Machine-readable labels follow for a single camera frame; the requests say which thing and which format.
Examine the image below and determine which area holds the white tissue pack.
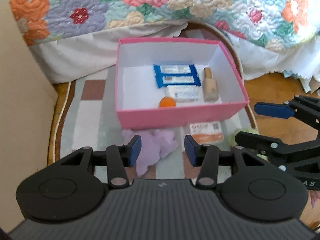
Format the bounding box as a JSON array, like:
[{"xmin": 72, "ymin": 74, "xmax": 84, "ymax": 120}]
[{"xmin": 165, "ymin": 85, "xmax": 199, "ymax": 102}]

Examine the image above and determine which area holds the clear box orange label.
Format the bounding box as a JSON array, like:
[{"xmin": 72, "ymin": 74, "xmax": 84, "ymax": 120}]
[{"xmin": 189, "ymin": 121, "xmax": 224, "ymax": 144}]

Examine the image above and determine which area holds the green yarn ball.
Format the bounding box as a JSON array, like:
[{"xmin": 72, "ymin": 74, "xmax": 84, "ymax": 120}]
[{"xmin": 227, "ymin": 127, "xmax": 259, "ymax": 147}]

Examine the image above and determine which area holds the purple plush toy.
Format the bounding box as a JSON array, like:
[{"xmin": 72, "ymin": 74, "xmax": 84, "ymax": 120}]
[{"xmin": 122, "ymin": 129, "xmax": 179, "ymax": 177}]

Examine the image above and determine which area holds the gold cap foundation bottle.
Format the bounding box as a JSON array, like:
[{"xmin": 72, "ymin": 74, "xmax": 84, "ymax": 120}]
[{"xmin": 202, "ymin": 67, "xmax": 219, "ymax": 102}]

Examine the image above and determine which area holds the orange makeup sponge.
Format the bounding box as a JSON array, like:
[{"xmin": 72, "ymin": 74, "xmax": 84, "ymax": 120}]
[{"xmin": 158, "ymin": 96, "xmax": 176, "ymax": 108}]

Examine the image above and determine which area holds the pink cardboard box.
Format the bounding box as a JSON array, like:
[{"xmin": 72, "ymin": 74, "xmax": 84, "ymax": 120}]
[{"xmin": 115, "ymin": 37, "xmax": 249, "ymax": 129}]

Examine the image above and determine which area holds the blue wet wipes pack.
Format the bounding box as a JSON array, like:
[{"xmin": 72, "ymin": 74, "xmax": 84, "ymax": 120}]
[{"xmin": 153, "ymin": 64, "xmax": 201, "ymax": 88}]

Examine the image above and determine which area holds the floral quilted bedspread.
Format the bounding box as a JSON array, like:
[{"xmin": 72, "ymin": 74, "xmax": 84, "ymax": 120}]
[{"xmin": 8, "ymin": 0, "xmax": 319, "ymax": 51}]

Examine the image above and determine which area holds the beige cardboard box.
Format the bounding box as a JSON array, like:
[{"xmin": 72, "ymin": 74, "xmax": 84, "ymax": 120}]
[{"xmin": 1, "ymin": 0, "xmax": 57, "ymax": 232}]

